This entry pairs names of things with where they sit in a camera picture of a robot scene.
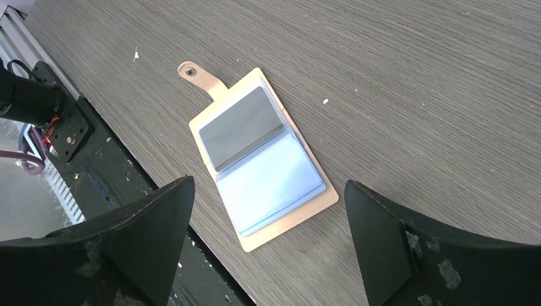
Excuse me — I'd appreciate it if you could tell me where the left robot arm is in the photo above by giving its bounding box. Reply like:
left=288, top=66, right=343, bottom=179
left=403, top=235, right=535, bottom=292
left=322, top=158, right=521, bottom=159
left=1, top=59, right=66, bottom=126

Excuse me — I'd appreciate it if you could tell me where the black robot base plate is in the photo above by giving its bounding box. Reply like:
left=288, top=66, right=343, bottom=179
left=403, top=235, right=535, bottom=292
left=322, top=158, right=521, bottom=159
left=33, top=61, right=253, bottom=305

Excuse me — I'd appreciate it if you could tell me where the ribbed metal front rail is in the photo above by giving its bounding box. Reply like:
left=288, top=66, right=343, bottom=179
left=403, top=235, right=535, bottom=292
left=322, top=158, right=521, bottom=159
left=1, top=6, right=85, bottom=225

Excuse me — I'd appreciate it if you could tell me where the beige card holder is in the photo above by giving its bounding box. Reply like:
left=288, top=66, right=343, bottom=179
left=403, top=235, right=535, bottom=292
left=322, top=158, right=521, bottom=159
left=178, top=61, right=339, bottom=252

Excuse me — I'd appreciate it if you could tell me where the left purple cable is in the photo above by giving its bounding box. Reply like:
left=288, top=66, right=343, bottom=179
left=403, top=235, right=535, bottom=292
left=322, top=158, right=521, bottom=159
left=0, top=126, right=47, bottom=176

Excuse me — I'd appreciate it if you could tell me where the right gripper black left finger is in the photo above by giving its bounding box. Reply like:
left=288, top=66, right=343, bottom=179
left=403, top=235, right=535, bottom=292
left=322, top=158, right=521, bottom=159
left=1, top=176, right=195, bottom=305

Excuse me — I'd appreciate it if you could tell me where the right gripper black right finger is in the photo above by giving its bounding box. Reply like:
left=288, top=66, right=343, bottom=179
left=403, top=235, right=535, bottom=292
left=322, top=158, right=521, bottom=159
left=344, top=180, right=540, bottom=305

